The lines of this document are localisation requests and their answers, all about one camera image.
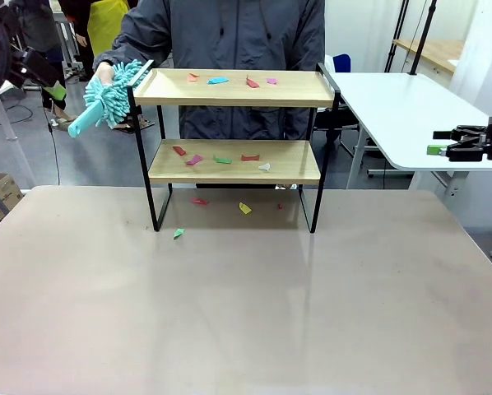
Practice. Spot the yellow paper scrap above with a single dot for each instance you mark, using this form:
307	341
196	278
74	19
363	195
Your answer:
245	209

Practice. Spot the green paper scrap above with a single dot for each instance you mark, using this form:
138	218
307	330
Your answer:
223	160
179	233

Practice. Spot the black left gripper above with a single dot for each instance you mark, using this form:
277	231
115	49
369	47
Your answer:
36	68

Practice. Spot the orange paper scrap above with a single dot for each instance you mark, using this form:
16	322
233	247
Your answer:
193	77

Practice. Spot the large white table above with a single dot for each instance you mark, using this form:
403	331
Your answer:
394	115

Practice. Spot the light wooden desk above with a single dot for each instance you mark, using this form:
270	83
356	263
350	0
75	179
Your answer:
435	49

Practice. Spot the white paper scrap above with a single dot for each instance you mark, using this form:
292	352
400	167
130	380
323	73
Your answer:
265	167

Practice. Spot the pink paper scrap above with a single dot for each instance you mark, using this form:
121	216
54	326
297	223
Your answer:
272	81

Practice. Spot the teal microfibre duster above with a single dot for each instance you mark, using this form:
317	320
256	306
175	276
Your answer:
110	98

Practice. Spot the blue office chair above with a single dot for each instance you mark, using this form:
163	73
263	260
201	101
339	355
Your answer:
344	62

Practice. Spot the grey jacket person torso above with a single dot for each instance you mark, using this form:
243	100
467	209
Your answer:
238	37

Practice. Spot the black tripod stand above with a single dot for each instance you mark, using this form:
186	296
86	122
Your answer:
398	33
425	37

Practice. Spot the cyan paper scrap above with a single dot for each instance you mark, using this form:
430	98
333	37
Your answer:
218	80

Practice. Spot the person right hand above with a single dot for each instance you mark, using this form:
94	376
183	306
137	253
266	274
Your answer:
104	73

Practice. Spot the magenta paper scrap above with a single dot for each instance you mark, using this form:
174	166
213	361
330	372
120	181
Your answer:
195	159

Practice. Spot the person right forearm grey sleeve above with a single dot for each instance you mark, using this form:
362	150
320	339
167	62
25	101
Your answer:
120	51

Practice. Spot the bystander in yellow garment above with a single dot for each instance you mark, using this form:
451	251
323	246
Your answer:
106	24

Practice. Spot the black frame wooden two-tier shelf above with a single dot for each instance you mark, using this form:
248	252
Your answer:
229	94

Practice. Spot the brown cardboard box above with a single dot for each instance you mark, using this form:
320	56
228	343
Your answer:
5	190

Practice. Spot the bystander in dark clothes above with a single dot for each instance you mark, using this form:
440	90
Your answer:
40	24

